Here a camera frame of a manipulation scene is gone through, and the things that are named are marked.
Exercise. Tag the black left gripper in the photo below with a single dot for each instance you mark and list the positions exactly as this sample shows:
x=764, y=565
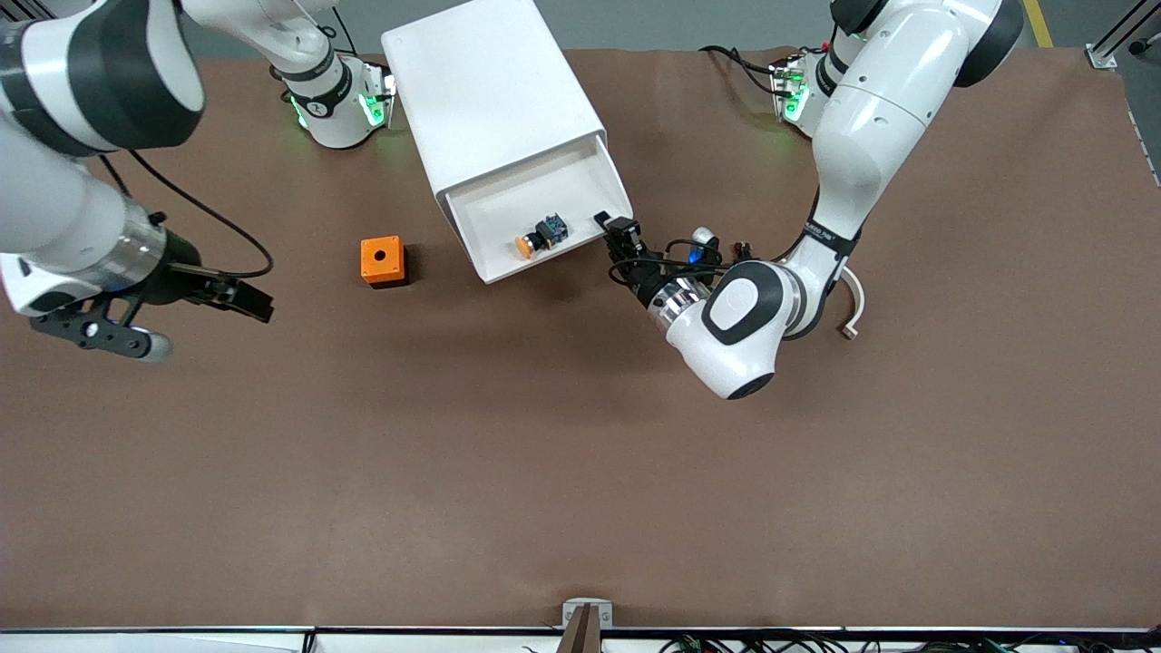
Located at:
x=642, y=277

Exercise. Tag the orange box with hole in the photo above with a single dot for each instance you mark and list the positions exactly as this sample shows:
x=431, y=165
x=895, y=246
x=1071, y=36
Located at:
x=381, y=260

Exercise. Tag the grey metal bracket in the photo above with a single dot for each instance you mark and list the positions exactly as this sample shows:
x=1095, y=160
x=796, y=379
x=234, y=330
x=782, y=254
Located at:
x=587, y=608

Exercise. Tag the aluminium frame profile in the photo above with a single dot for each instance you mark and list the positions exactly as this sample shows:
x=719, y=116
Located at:
x=27, y=7
x=1111, y=45

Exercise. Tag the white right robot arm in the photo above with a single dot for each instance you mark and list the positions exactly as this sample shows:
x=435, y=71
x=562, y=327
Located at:
x=54, y=209

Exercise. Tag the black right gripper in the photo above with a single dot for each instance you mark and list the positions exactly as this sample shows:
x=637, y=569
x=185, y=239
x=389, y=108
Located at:
x=179, y=276

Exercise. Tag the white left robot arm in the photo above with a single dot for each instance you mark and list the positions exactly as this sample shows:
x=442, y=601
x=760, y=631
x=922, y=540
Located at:
x=871, y=118

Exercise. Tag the orange push button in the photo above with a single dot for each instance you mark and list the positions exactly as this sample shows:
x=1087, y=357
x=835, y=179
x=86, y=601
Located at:
x=535, y=240

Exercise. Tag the white curved bracket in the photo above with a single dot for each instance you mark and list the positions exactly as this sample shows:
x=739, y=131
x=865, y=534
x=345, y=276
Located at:
x=856, y=304

